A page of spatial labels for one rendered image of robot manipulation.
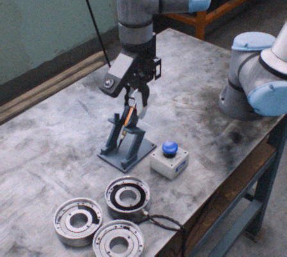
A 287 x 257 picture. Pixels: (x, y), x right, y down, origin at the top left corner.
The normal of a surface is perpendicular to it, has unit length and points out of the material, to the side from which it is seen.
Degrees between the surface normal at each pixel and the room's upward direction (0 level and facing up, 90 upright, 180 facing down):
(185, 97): 0
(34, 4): 90
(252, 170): 0
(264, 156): 0
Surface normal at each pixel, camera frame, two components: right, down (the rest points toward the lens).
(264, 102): 0.07, 0.72
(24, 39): 0.76, 0.40
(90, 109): -0.01, -0.77
